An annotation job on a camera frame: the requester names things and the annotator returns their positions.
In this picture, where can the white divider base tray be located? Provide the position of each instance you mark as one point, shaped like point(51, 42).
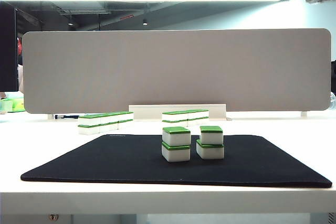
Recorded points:
point(147, 109)

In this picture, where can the black tall cabinet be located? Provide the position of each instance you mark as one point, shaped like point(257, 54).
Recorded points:
point(8, 51)

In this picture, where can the pale green box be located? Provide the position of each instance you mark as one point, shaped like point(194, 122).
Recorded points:
point(6, 105)

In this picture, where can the bright yellow-green box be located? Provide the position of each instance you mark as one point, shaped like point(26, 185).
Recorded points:
point(18, 104)

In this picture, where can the dark marker pen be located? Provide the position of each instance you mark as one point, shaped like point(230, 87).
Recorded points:
point(65, 116)

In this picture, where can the metal drawer lock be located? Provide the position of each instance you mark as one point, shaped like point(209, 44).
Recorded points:
point(53, 217)

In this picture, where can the black rectangular desk mat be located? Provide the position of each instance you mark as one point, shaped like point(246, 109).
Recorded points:
point(105, 161)

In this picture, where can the grey fabric divider panel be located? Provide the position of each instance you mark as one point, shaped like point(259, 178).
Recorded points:
point(170, 72)

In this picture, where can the clear plastic bottle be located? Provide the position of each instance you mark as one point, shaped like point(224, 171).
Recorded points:
point(333, 100)

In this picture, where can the green-backed white mahjong tile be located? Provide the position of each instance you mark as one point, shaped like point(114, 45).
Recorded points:
point(88, 122)
point(184, 116)
point(192, 115)
point(113, 126)
point(170, 124)
point(104, 119)
point(184, 123)
point(192, 122)
point(203, 121)
point(211, 136)
point(210, 152)
point(113, 118)
point(125, 124)
point(88, 130)
point(125, 116)
point(203, 113)
point(176, 138)
point(170, 117)
point(176, 153)
point(104, 128)

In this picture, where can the white divider foot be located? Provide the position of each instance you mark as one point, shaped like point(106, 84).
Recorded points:
point(50, 116)

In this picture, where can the red ceiling sign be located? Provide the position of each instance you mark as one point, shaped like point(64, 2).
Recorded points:
point(126, 17)

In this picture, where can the background person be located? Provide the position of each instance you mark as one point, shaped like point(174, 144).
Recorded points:
point(20, 77)

